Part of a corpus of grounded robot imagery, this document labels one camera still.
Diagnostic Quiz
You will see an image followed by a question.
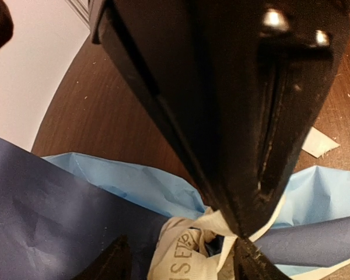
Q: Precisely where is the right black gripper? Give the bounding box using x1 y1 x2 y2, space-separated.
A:
89 1 350 237

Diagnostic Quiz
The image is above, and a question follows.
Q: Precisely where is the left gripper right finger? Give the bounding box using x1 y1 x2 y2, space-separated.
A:
234 238 290 280

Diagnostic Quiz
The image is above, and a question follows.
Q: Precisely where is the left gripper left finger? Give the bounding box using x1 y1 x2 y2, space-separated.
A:
75 235 132 280

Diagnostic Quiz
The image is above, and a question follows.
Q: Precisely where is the cream printed ribbon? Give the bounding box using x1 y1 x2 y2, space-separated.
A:
147 127 341 280

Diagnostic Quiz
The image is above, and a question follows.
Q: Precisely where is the blue wrapping paper sheet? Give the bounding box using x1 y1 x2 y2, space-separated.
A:
0 138 350 279

